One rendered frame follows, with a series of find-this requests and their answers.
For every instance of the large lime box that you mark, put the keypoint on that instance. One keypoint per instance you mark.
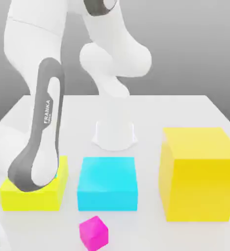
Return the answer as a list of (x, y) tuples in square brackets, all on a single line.
[(30, 200)]

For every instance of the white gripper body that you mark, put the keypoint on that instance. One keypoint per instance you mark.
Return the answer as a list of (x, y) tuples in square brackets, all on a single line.
[(0, 241)]

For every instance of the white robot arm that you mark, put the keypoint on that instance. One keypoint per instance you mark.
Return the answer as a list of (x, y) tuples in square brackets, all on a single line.
[(34, 58)]

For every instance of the large yellow box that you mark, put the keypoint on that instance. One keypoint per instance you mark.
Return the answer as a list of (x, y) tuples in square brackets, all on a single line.
[(201, 186)]

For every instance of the small magenta cube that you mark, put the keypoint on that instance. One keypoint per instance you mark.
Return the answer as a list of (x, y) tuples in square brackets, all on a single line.
[(94, 233)]

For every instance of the large cyan box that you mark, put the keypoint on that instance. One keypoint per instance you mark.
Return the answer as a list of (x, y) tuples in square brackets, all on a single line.
[(107, 182)]

